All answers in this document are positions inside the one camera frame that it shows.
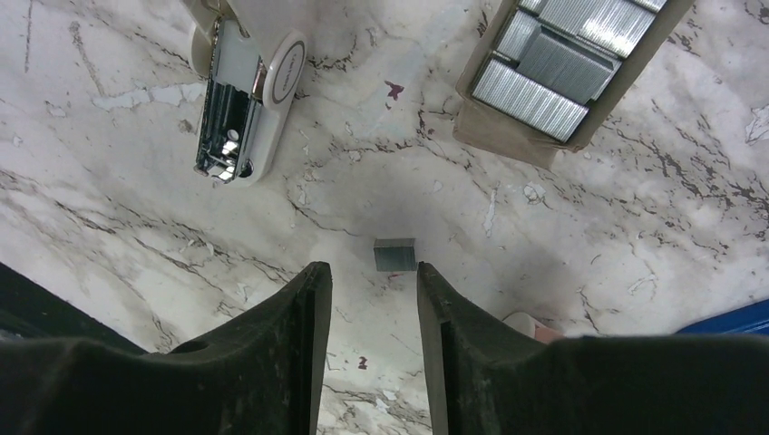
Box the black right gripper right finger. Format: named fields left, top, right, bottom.
left=417, top=263, right=768, bottom=434

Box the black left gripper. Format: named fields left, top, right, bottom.
left=1, top=265, right=146, bottom=354

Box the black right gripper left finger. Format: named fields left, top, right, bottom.
left=1, top=262, right=333, bottom=434

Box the grey staple strip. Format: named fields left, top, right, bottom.
left=374, top=238, right=417, bottom=273

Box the blue stapler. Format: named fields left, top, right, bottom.
left=677, top=299, right=769, bottom=335

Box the small white stapler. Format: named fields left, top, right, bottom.
left=183, top=0, right=317, bottom=186

